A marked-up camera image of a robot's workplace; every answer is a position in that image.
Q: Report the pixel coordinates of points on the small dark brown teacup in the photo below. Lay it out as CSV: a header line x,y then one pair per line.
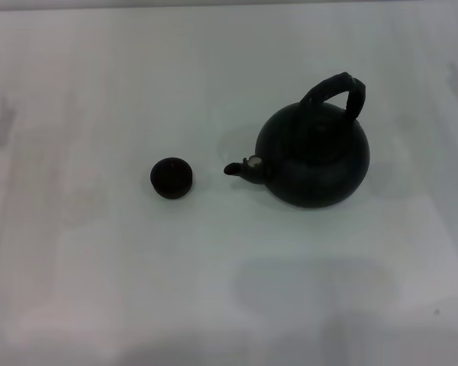
x,y
171,177

